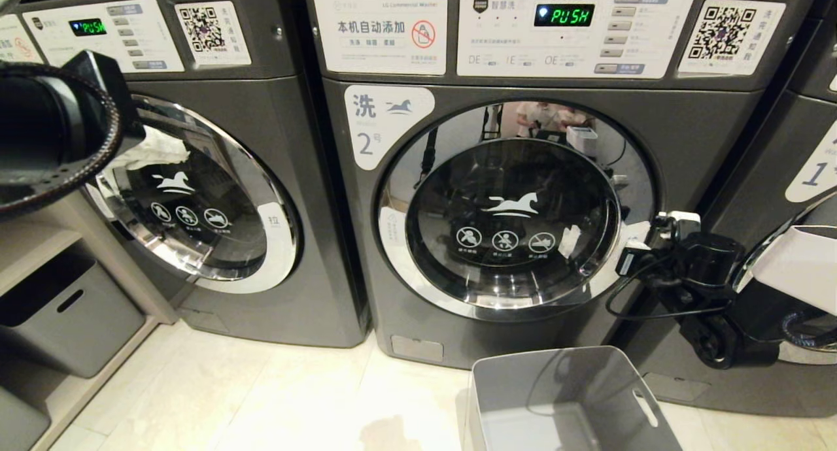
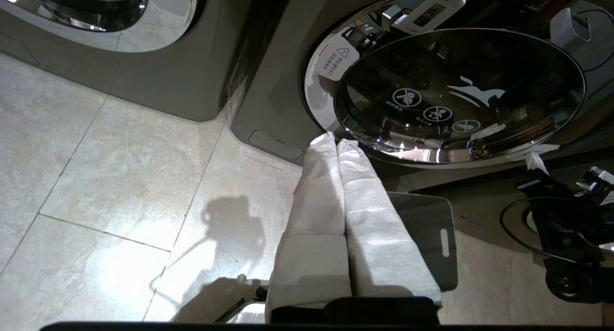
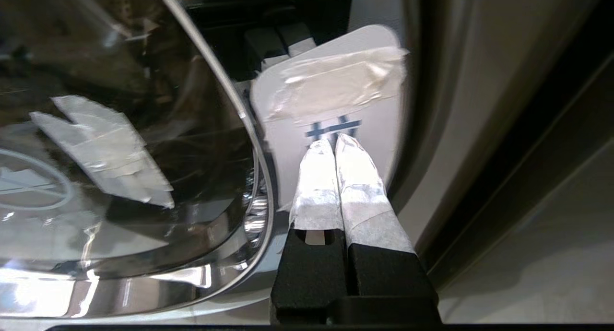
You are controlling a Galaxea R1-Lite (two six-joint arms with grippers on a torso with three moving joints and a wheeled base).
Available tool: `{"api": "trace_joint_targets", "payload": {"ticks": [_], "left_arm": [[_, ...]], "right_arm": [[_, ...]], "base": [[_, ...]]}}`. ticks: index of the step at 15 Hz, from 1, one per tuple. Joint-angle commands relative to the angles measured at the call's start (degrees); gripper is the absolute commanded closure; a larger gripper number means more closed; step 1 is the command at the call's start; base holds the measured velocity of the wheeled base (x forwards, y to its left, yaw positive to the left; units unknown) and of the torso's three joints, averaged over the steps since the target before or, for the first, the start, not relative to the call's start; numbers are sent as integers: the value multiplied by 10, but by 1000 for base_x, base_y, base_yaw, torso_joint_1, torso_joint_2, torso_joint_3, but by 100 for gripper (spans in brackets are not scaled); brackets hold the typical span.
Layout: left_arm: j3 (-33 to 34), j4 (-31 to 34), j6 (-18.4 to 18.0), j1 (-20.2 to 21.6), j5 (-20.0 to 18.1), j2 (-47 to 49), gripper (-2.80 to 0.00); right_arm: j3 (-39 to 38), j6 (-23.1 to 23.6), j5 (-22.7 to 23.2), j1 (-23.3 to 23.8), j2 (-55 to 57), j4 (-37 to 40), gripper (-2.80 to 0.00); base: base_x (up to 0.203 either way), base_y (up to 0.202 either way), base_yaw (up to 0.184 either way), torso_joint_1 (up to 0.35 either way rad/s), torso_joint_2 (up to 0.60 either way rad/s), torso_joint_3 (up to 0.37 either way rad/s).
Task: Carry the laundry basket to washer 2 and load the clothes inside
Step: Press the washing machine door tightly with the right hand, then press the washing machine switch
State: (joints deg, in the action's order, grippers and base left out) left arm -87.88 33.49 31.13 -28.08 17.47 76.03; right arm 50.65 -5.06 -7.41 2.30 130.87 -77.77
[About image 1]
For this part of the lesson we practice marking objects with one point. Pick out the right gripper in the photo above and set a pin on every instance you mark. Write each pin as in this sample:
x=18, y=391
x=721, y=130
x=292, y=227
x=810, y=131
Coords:
x=654, y=263

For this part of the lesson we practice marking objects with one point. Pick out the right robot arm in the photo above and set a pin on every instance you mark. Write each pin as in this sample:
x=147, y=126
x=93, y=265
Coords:
x=794, y=268

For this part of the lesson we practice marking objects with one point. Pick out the white washer number sticker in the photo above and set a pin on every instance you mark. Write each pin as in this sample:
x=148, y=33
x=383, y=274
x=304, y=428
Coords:
x=817, y=170
x=382, y=124

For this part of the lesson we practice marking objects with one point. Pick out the round chrome washer door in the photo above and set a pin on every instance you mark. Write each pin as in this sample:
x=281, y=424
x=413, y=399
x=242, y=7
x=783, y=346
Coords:
x=216, y=209
x=752, y=271
x=510, y=209

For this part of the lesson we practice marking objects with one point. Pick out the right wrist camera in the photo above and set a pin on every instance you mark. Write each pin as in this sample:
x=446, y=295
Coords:
x=680, y=223

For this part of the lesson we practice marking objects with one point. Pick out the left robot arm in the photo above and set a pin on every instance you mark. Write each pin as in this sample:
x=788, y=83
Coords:
x=39, y=131

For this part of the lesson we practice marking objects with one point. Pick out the white cloth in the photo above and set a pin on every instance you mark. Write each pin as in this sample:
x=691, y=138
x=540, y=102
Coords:
x=153, y=151

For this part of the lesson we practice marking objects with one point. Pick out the grey storage bin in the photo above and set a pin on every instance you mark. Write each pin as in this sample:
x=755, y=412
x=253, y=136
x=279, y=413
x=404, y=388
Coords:
x=72, y=320
x=19, y=421

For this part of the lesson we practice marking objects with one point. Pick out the beige wooden shelf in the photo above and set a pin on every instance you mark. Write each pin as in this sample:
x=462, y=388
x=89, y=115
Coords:
x=39, y=238

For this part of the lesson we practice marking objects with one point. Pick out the grey front-load washer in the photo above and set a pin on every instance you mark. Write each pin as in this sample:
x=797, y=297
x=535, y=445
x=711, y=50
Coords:
x=771, y=144
x=686, y=131
x=288, y=176

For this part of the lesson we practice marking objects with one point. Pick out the white notice sticker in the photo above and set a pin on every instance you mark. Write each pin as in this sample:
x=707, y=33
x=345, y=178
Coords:
x=379, y=29

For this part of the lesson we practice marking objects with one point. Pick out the white control panel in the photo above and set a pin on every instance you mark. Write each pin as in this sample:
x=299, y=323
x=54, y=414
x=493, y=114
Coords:
x=150, y=39
x=510, y=52

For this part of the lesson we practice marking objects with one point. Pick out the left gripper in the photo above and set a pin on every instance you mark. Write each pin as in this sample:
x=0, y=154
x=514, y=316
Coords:
x=108, y=95

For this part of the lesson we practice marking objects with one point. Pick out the grey plastic laundry basket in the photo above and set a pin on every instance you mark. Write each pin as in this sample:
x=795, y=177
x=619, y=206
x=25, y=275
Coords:
x=562, y=385

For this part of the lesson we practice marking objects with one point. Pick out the white code sticker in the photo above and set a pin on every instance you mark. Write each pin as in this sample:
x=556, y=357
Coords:
x=212, y=33
x=729, y=36

